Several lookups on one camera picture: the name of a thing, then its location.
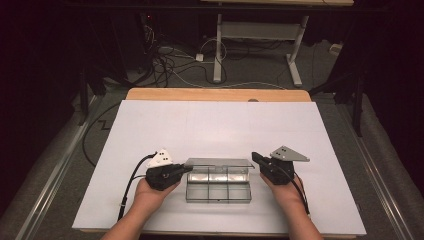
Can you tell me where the black floor cable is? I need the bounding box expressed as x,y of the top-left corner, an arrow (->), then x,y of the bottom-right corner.
81,101 -> 123,168

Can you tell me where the clear plastic compartment box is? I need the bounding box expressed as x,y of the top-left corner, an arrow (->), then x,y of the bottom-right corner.
183,157 -> 256,205

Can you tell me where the black metal stand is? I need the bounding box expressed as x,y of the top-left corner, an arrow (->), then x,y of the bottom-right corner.
77,62 -> 108,127
308,71 -> 365,138

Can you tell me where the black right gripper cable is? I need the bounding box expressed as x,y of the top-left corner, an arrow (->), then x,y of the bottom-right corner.
281,165 -> 311,217

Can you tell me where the aluminium rail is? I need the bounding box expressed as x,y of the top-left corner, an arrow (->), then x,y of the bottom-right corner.
335,102 -> 415,240
13,94 -> 105,240

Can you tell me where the person's right hand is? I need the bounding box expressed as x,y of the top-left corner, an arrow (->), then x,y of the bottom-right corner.
259,172 -> 307,212

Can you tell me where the tangle of floor cables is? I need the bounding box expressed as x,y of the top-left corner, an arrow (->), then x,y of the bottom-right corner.
141,13 -> 228,89

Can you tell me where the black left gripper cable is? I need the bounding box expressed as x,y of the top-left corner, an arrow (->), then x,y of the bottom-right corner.
116,151 -> 158,222

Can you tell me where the person's left hand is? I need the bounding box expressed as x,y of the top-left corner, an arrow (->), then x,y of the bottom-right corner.
133,177 -> 182,211

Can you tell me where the wooden table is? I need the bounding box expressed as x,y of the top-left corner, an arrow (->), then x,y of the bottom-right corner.
79,87 -> 358,240

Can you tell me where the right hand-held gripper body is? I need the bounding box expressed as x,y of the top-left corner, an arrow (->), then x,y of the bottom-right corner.
259,145 -> 311,186

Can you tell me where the white metal desk frame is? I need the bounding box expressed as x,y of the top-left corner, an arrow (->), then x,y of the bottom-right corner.
199,0 -> 355,88

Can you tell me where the long white floor cable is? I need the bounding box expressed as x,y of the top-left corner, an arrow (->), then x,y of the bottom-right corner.
171,69 -> 288,91

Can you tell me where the white board sheet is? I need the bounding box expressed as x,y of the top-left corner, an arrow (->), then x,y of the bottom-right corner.
71,99 -> 368,237

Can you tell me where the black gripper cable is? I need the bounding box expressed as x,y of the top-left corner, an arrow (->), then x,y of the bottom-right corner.
281,165 -> 311,217
116,151 -> 158,222

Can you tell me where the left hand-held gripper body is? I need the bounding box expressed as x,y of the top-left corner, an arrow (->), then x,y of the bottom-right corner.
144,148 -> 186,192

